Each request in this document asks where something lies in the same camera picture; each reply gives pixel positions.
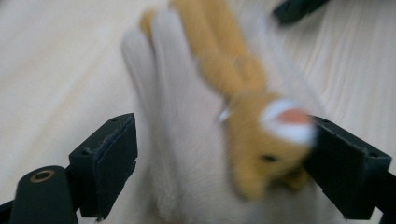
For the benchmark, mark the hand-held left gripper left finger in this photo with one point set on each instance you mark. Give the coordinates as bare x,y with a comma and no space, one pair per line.
109,168

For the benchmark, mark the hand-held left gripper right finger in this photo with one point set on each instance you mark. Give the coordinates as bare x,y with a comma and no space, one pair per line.
345,174

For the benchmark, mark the cream glove with orange animal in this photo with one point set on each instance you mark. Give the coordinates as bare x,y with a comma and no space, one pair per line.
186,140

